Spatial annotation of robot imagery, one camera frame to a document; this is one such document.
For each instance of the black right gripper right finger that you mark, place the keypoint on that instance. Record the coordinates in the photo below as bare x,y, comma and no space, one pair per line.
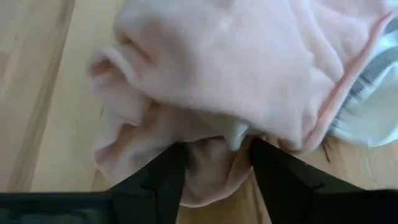
289,193

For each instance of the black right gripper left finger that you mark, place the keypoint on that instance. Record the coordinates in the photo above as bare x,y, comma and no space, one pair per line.
155,193

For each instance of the pale pink cloth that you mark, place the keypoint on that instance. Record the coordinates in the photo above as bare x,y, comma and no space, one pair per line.
233,62

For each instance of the white grey-striped cloth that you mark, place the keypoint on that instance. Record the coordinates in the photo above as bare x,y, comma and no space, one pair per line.
373,118

